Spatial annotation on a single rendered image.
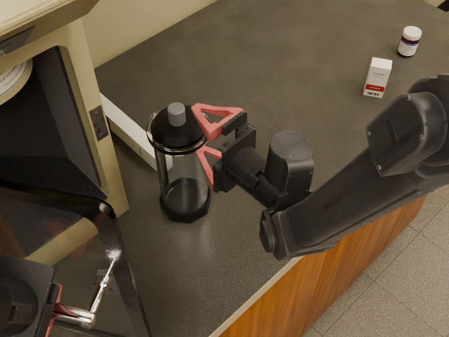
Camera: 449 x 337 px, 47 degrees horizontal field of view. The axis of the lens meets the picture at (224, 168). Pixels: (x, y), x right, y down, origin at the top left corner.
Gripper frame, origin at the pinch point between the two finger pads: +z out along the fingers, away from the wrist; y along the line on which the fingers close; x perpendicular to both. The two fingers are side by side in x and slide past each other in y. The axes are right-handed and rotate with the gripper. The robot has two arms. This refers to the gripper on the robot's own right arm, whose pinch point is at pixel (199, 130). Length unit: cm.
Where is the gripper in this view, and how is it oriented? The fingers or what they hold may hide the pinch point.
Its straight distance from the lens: 82.4
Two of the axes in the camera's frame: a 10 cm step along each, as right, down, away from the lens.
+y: -0.1, -6.2, -7.9
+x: -7.2, 5.5, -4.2
